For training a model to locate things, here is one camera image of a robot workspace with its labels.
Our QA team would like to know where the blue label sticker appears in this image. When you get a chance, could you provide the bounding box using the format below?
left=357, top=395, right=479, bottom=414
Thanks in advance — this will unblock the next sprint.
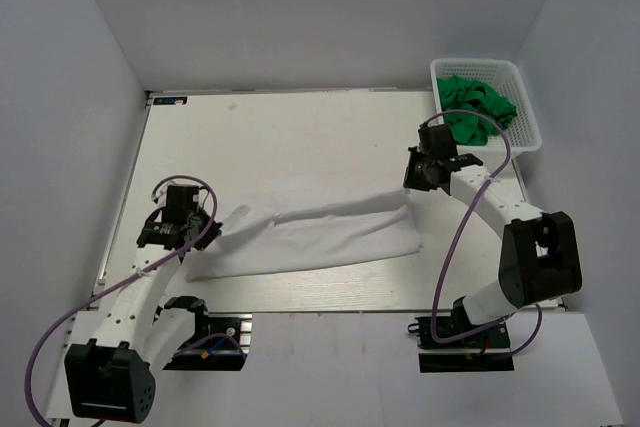
left=152, top=96, right=188, bottom=106

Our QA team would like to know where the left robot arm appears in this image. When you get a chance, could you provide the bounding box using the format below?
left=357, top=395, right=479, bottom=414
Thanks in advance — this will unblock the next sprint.
left=64, top=211, right=222, bottom=424

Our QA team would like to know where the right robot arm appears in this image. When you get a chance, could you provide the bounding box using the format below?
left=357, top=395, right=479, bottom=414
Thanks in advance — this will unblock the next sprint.
left=404, top=124, right=583, bottom=346

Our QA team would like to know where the white t shirt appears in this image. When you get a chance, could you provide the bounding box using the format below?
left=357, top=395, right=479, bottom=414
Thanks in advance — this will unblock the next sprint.
left=185, top=188, right=422, bottom=282

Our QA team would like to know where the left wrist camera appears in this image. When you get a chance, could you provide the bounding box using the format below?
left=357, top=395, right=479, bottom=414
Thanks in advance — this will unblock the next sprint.
left=148, top=184, right=209, bottom=224

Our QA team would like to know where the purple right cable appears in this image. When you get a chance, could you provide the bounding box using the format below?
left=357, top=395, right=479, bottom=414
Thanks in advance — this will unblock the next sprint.
left=418, top=109, right=544, bottom=354

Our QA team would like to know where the white plastic basket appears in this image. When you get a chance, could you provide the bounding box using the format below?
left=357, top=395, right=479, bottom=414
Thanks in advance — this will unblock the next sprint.
left=430, top=58, right=542, bottom=156

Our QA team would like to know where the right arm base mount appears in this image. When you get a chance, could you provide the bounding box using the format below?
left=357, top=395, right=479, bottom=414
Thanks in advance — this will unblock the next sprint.
left=407, top=316, right=514, bottom=374

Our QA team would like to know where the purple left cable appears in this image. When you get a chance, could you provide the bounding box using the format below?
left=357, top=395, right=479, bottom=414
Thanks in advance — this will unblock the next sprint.
left=24, top=175, right=247, bottom=423

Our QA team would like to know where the green t shirt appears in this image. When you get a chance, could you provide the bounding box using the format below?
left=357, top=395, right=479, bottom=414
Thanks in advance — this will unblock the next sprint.
left=437, top=76, right=518, bottom=146

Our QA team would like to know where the purple cable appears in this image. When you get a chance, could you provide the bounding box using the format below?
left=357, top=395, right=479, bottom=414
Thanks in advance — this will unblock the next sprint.
left=418, top=109, right=544, bottom=354
left=24, top=175, right=247, bottom=423

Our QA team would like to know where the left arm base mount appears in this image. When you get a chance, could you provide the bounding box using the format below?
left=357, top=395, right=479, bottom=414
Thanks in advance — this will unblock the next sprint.
left=164, top=313, right=253, bottom=372

